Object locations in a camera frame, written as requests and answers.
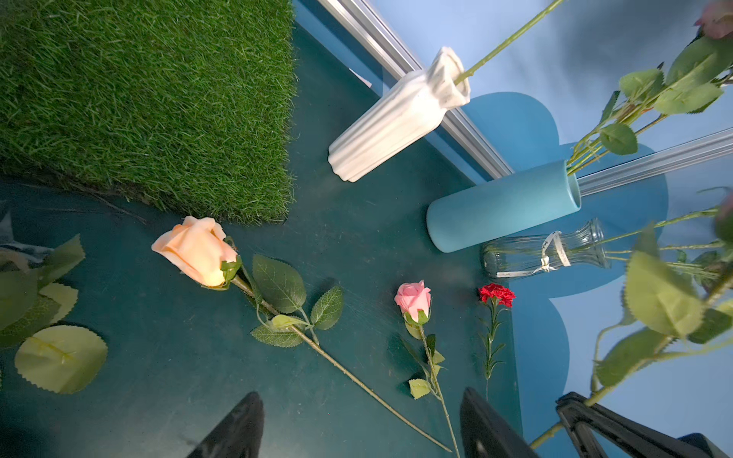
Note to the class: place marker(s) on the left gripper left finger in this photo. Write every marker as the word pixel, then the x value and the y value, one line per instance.
pixel 239 434

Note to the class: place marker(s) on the small pink rosebud stem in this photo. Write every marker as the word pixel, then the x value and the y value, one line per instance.
pixel 414 302

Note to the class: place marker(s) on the green artificial grass mat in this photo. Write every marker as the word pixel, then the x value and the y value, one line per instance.
pixel 183 105

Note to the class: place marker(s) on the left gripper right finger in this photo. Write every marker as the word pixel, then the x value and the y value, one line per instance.
pixel 485 433

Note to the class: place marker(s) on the red carnation flower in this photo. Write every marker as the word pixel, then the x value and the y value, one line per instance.
pixel 497 298

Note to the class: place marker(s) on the clear glass vase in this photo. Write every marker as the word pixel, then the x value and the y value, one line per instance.
pixel 525 256

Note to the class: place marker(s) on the blue hydrangea bunch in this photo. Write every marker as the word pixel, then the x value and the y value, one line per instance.
pixel 56 357

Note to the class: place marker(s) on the peach rose single stem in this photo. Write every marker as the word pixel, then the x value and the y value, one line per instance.
pixel 202 251

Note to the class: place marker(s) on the white ribbed ceramic vase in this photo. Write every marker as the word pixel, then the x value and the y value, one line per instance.
pixel 412 108

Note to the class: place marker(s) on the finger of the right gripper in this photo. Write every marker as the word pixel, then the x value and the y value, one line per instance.
pixel 585 423

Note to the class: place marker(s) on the aluminium frame back bar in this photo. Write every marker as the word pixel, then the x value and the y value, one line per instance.
pixel 362 21

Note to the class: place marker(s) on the aluminium frame bar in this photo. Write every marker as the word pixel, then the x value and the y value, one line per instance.
pixel 362 21
pixel 710 147

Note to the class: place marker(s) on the aluminium frame right bar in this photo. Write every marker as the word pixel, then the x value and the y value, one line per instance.
pixel 710 147

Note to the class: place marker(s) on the teal cylindrical vase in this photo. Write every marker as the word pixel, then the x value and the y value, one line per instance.
pixel 503 207

